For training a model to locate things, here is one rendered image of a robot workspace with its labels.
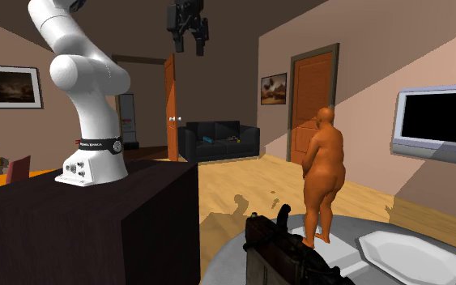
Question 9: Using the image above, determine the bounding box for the large dark framed wall picture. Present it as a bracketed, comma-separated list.
[0, 64, 45, 110]

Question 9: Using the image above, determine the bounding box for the red chair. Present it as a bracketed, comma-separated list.
[5, 155, 32, 185]

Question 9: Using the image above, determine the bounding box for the white flat slab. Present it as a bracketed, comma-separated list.
[290, 224, 367, 278]

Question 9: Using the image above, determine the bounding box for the white refrigerator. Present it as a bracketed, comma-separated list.
[118, 92, 139, 146]

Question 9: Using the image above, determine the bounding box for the small brown framed wall picture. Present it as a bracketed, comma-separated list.
[260, 72, 288, 106]

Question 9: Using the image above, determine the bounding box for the closed orange door grey frame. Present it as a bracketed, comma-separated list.
[286, 42, 340, 165]

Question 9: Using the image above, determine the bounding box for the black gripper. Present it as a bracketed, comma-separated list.
[166, 0, 210, 57]

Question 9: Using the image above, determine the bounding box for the grey framed wall television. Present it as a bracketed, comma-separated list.
[390, 83, 456, 168]

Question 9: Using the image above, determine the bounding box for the dark robot stand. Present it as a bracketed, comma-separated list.
[0, 159, 201, 285]

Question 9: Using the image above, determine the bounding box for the grey round table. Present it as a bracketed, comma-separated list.
[199, 214, 456, 285]

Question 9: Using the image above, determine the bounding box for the orange human figure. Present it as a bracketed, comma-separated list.
[300, 107, 347, 250]

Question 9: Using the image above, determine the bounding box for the dark brown toy rifle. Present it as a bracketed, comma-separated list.
[242, 203, 356, 285]

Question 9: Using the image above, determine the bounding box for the open orange door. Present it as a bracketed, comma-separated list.
[164, 53, 184, 163]

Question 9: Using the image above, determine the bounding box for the white octagonal dish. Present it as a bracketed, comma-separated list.
[357, 230, 456, 285]

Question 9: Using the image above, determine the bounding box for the black sofa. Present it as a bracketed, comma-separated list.
[177, 120, 261, 164]

